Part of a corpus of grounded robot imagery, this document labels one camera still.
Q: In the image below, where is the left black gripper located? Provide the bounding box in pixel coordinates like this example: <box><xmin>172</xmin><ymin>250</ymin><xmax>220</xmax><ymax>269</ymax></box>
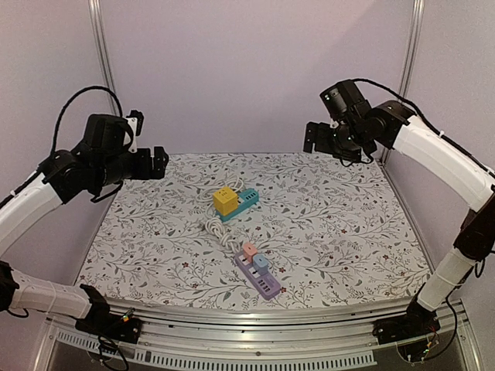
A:
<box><xmin>94</xmin><ymin>145</ymin><xmax>169</xmax><ymax>187</ymax></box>

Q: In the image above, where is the yellow cube socket adapter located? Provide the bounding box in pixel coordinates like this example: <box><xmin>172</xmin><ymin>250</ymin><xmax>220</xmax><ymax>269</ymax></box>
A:
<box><xmin>212</xmin><ymin>186</ymin><xmax>239</xmax><ymax>216</ymax></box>

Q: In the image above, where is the teal power strip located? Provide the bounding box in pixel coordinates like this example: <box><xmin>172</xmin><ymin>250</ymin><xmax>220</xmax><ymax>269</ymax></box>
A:
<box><xmin>217</xmin><ymin>189</ymin><xmax>259</xmax><ymax>223</ymax></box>

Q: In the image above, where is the pink plug adapter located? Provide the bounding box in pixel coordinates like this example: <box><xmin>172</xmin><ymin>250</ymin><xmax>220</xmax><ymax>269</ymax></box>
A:
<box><xmin>242</xmin><ymin>242</ymin><xmax>258</xmax><ymax>262</ymax></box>

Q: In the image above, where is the light blue plug adapter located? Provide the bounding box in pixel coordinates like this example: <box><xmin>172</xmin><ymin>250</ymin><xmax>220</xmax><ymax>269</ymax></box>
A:
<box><xmin>252</xmin><ymin>253</ymin><xmax>269</xmax><ymax>275</ymax></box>

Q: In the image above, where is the purple power strip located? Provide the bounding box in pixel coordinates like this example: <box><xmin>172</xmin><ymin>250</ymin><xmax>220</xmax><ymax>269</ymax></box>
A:
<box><xmin>234</xmin><ymin>252</ymin><xmax>282</xmax><ymax>301</ymax></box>

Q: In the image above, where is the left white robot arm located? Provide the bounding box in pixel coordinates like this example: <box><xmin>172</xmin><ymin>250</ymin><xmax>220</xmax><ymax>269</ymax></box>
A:
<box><xmin>1</xmin><ymin>110</ymin><xmax>169</xmax><ymax>335</ymax></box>

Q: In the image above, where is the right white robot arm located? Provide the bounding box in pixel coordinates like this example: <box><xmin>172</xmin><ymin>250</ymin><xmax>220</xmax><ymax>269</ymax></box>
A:
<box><xmin>303</xmin><ymin>78</ymin><xmax>494</xmax><ymax>339</ymax></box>

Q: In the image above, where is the floral tablecloth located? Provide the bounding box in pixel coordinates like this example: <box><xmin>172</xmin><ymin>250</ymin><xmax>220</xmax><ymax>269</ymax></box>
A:
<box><xmin>78</xmin><ymin>153</ymin><xmax>430</xmax><ymax>311</ymax></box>

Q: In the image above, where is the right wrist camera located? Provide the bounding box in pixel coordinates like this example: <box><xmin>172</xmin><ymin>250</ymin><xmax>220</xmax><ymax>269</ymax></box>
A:
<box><xmin>319</xmin><ymin>80</ymin><xmax>371</xmax><ymax>122</ymax></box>

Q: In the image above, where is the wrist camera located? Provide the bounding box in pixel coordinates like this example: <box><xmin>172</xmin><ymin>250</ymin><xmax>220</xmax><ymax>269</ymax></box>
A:
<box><xmin>319</xmin><ymin>80</ymin><xmax>371</xmax><ymax>122</ymax></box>
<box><xmin>123</xmin><ymin>110</ymin><xmax>144</xmax><ymax>153</ymax></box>

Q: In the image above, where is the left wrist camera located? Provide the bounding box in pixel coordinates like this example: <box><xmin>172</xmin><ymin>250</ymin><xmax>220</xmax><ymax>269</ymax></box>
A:
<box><xmin>123</xmin><ymin>110</ymin><xmax>144</xmax><ymax>153</ymax></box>

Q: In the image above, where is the purple strip white cord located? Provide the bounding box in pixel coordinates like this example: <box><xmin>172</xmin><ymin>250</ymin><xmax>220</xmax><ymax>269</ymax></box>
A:
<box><xmin>203</xmin><ymin>216</ymin><xmax>244</xmax><ymax>254</ymax></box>

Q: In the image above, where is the right aluminium post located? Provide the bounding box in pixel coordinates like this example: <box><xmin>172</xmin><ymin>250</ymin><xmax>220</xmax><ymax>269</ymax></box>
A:
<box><xmin>379</xmin><ymin>0</ymin><xmax>425</xmax><ymax>163</ymax></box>

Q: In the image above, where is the aluminium post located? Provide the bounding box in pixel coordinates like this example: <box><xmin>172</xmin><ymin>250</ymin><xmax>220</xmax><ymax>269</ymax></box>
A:
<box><xmin>379</xmin><ymin>0</ymin><xmax>425</xmax><ymax>163</ymax></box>
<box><xmin>87</xmin><ymin>0</ymin><xmax>117</xmax><ymax>95</ymax></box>

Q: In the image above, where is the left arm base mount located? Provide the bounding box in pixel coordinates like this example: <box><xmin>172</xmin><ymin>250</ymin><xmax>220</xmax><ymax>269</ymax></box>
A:
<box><xmin>75</xmin><ymin>310</ymin><xmax>143</xmax><ymax>344</ymax></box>

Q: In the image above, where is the left aluminium post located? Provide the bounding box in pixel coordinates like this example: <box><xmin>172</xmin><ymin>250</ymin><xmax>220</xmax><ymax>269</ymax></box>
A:
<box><xmin>87</xmin><ymin>0</ymin><xmax>117</xmax><ymax>95</ymax></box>

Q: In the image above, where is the aluminium front rail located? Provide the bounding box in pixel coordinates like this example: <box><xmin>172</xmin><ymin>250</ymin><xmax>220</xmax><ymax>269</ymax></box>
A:
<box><xmin>36</xmin><ymin>297</ymin><xmax>484</xmax><ymax>371</ymax></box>

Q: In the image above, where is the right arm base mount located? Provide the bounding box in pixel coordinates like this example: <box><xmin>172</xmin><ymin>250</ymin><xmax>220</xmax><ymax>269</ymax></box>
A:
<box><xmin>372</xmin><ymin>303</ymin><xmax>440</xmax><ymax>345</ymax></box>

